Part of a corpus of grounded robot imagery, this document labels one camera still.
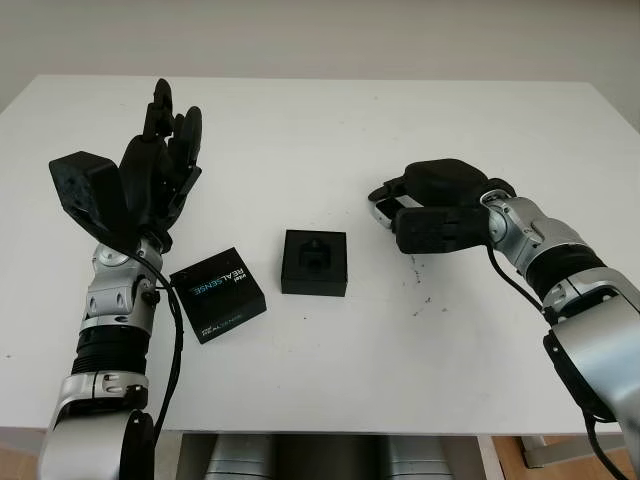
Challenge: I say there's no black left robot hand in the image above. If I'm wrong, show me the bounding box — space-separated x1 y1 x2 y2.
110 78 204 251

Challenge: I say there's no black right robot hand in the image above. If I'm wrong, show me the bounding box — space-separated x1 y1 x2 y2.
367 158 516 210

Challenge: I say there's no black RealSense box lid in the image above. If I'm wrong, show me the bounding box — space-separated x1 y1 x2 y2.
169 245 269 345

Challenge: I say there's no silver robot torso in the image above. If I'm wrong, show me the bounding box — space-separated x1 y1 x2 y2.
207 433 441 480

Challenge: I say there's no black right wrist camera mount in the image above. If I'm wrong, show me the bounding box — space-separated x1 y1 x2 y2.
393 206 490 257

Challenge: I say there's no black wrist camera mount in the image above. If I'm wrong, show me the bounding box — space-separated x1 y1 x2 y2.
393 206 490 257
48 154 124 246

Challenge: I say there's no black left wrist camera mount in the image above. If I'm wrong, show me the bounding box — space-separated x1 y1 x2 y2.
48 154 124 246

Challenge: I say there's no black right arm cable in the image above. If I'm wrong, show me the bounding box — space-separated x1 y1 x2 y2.
485 243 632 480

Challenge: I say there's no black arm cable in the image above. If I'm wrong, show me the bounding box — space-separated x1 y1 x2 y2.
485 243 632 480
119 247 187 451

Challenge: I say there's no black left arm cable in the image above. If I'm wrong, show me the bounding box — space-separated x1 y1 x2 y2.
119 247 187 451

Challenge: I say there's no black camera box base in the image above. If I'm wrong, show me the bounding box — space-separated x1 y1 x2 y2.
281 229 349 296

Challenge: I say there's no grey metal frame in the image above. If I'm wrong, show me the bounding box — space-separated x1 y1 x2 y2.
520 433 640 457

